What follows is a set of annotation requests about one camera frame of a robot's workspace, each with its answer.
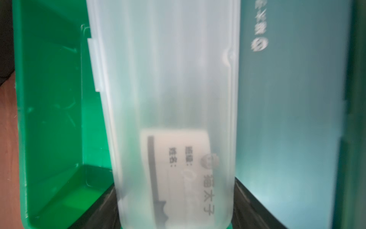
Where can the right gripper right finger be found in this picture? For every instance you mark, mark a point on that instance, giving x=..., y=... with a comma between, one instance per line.
x=250, y=213

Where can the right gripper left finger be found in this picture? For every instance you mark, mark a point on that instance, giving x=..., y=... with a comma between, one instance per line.
x=102, y=214

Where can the green plastic storage tray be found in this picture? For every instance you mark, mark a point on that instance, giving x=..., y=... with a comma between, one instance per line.
x=65, y=163

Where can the dark green pencil case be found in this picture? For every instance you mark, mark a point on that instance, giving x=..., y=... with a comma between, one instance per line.
x=350, y=199

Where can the clear frosted pencil case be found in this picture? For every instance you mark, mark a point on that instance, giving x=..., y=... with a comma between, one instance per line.
x=167, y=74

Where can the blue-grey frosted pencil case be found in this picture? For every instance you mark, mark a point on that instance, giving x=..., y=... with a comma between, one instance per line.
x=293, y=60

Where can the black plastic toolbox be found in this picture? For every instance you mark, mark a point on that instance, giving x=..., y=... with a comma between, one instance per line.
x=7, y=41

